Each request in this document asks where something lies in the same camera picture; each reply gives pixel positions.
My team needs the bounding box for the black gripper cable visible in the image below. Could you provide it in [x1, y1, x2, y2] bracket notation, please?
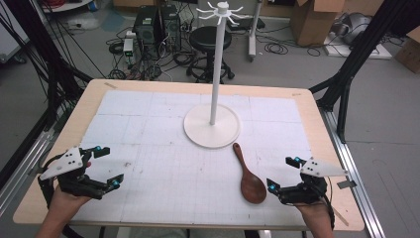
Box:
[321, 177, 337, 230]
[37, 155, 67, 210]

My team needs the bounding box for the white power adapter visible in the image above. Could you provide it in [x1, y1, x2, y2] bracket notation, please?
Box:
[122, 37, 135, 58]

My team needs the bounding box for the person's right hand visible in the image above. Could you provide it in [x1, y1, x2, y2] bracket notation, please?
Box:
[294, 199, 332, 220]

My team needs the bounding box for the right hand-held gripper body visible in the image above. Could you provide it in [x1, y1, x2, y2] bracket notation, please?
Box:
[277, 157, 349, 205]

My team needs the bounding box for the black metal frame with cables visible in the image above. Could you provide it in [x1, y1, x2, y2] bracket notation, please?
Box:
[0, 0, 94, 134]

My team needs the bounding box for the white pole stand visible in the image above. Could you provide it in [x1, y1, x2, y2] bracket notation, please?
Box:
[248, 0, 264, 62]

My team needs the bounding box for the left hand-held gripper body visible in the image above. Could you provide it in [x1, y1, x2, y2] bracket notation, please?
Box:
[38, 146, 110, 200]

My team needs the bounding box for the aluminium rail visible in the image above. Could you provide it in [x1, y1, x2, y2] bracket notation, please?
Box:
[318, 107, 387, 238]
[0, 129, 55, 216]

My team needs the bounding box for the black computer tower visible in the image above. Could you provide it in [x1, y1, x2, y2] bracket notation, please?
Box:
[132, 5, 160, 46]
[159, 4, 183, 53]

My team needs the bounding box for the white flat board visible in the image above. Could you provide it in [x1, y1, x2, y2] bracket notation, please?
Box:
[323, 32, 393, 60]

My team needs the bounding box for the grey round device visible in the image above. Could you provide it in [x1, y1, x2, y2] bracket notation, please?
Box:
[331, 12, 372, 46]

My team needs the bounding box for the large open cardboard box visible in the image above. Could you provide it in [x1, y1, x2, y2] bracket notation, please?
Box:
[289, 0, 347, 48]

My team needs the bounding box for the white hook stand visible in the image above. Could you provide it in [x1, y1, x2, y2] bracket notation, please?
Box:
[182, 0, 252, 150]

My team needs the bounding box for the brown wooden spoon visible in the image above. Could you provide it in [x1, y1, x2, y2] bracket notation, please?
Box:
[232, 142, 267, 205]

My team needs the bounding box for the white grid paper mat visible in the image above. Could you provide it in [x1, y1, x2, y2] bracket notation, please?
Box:
[70, 89, 335, 228]

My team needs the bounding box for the person's left hand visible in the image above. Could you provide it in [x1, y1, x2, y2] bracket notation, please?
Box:
[49, 160, 94, 219]

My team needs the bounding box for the thin wooden stick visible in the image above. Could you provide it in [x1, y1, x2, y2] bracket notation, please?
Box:
[330, 204, 351, 228]

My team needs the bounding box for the coiled black cable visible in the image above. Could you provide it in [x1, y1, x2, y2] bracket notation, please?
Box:
[263, 42, 289, 56]

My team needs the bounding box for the grey tape strip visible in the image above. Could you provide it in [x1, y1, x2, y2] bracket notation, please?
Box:
[336, 179, 358, 190]

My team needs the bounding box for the black round stool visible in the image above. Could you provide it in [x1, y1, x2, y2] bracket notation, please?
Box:
[185, 25, 236, 84]

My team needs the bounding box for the small cardboard box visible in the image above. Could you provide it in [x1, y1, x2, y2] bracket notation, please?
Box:
[393, 26, 420, 74]

